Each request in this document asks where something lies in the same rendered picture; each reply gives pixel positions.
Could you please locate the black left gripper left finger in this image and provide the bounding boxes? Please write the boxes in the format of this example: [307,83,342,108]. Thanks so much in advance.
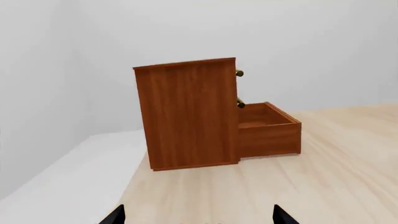
[99,203,126,224]

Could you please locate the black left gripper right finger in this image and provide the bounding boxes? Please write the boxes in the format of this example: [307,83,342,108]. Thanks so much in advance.
[272,203,298,224]

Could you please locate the brown wooden open drawer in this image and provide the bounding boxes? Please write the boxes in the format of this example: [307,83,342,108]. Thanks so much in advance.
[238,101,303,159]

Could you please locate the brown wooden cabinet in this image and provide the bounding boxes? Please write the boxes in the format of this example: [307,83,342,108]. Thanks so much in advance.
[132,56,241,172]

